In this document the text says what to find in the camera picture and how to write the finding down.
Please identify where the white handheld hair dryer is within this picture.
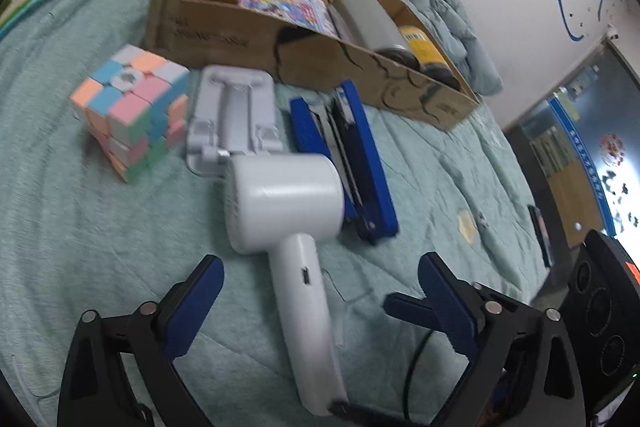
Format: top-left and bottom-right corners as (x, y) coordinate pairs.
(224, 154), (347, 416)

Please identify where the blue stapler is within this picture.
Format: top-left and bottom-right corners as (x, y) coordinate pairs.
(290, 80), (399, 244)

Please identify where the grey folding phone stand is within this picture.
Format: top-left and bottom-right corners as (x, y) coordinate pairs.
(186, 65), (284, 179)

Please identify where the pastel rubik's cube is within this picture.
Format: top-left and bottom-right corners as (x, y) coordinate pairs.
(70, 44), (191, 183)

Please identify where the teal quilted blanket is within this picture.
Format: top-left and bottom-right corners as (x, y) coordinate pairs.
(1, 0), (547, 426)

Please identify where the dark glass door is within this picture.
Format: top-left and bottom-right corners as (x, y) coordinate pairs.
(506, 42), (639, 257)

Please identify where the yellow label dark jar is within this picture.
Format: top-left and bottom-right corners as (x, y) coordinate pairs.
(399, 26), (460, 91)

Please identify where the silver metal tin can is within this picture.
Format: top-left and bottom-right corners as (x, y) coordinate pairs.
(329, 0), (420, 70)

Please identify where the light blue puffer jacket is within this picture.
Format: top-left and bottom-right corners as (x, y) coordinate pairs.
(401, 0), (503, 96)

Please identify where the colourful board game box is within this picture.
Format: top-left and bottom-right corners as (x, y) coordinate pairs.
(239, 0), (338, 38)

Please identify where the large open cardboard tray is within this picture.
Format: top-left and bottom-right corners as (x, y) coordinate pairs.
(144, 0), (480, 130)

